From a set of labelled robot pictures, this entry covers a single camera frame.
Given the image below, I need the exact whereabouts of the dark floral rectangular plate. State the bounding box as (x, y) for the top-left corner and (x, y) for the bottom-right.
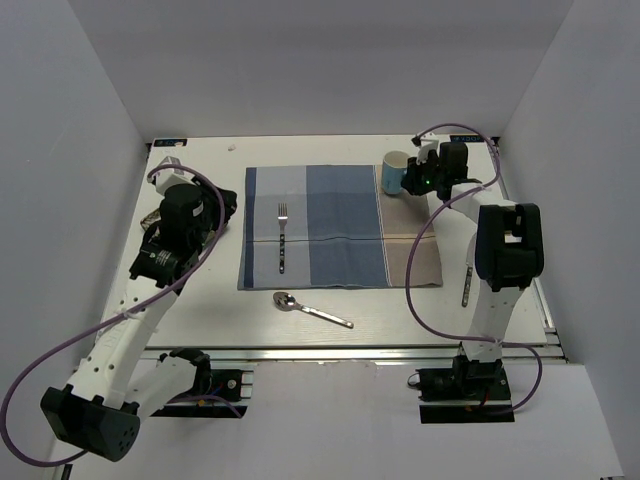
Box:
(140, 209), (160, 231)

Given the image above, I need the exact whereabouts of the left blue table label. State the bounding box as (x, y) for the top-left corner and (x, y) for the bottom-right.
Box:
(152, 138), (188, 148)

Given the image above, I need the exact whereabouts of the metal spoon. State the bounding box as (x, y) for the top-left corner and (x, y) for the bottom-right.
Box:
(273, 291), (354, 329)

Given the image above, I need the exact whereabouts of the blue table label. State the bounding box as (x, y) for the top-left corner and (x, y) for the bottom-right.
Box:
(449, 134), (484, 143)
(152, 138), (188, 148)

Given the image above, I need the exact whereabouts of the light blue mug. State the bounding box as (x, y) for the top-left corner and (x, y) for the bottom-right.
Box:
(381, 150), (409, 195)

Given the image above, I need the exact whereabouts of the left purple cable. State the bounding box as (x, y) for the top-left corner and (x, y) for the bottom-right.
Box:
(0, 165), (246, 467)

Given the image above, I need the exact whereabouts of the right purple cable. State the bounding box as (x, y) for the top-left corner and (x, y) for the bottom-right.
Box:
(404, 122), (544, 414)

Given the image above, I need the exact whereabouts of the metal fork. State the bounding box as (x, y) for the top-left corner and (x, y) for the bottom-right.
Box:
(277, 202), (289, 274)

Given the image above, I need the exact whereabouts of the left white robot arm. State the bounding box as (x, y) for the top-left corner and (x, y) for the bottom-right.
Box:
(41, 157), (237, 462)

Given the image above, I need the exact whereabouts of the purple cable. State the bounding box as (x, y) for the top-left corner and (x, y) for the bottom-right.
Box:
(404, 122), (544, 414)
(0, 165), (246, 467)

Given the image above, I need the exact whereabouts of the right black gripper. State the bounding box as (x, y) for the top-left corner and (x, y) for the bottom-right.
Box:
(400, 152), (444, 196)

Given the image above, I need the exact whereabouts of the metal table knife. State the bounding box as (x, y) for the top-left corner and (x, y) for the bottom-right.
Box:
(461, 235), (476, 308)

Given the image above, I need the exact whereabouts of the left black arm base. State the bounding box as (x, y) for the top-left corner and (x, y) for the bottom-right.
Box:
(152, 348), (254, 419)

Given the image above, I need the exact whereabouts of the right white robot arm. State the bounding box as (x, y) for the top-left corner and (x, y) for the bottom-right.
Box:
(402, 141), (544, 365)

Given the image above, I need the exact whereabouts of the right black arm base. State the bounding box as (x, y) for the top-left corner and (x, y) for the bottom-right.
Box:
(407, 355), (515, 425)

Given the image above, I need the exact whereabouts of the blue beige checked placemat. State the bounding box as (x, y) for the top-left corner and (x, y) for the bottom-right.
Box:
(238, 165), (443, 291)

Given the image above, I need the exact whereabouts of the right blue table label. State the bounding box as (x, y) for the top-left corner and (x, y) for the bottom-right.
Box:
(449, 134), (484, 143)

